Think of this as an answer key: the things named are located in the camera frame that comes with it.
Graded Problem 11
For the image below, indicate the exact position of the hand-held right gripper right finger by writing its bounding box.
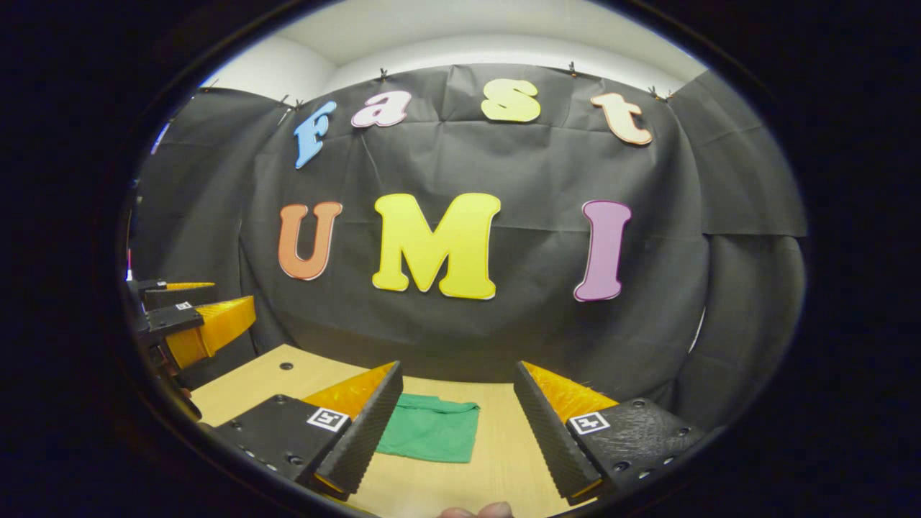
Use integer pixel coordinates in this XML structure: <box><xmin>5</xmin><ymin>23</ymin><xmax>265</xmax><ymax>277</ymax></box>
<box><xmin>512</xmin><ymin>360</ymin><xmax>706</xmax><ymax>506</ymax></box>

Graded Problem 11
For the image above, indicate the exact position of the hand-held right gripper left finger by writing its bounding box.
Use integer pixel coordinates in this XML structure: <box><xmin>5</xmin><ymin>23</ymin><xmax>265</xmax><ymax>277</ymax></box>
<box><xmin>212</xmin><ymin>360</ymin><xmax>404</xmax><ymax>502</ymax></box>

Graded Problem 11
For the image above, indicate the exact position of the green T-shirt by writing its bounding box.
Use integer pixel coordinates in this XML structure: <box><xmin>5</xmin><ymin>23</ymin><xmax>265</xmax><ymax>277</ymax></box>
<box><xmin>376</xmin><ymin>393</ymin><xmax>481</xmax><ymax>464</ymax></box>

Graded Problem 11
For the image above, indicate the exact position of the black backdrop cloth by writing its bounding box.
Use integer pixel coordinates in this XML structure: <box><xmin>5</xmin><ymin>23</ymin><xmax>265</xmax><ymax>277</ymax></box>
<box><xmin>130</xmin><ymin>63</ymin><xmax>808</xmax><ymax>432</ymax></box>

